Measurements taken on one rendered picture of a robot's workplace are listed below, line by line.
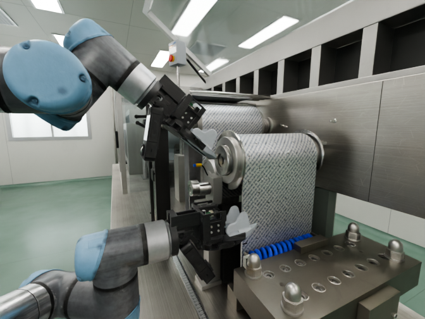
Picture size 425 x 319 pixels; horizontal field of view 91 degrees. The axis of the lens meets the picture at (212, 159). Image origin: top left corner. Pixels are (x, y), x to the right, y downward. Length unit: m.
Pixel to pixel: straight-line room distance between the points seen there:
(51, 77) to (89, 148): 5.72
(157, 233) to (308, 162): 0.41
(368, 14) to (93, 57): 0.63
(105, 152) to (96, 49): 5.58
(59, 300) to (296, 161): 0.57
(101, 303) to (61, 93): 0.34
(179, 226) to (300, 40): 0.70
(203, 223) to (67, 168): 5.78
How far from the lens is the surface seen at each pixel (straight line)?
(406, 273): 0.66
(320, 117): 0.73
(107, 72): 0.45
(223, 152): 0.50
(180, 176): 1.20
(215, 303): 0.63
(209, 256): 0.62
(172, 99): 0.47
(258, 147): 0.50
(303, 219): 0.65
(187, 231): 0.45
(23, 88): 0.29
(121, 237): 0.41
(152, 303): 0.64
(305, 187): 0.62
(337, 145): 0.70
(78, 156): 6.05
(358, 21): 0.74
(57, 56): 0.30
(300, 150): 0.59
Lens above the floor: 1.33
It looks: 9 degrees down
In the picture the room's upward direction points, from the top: straight up
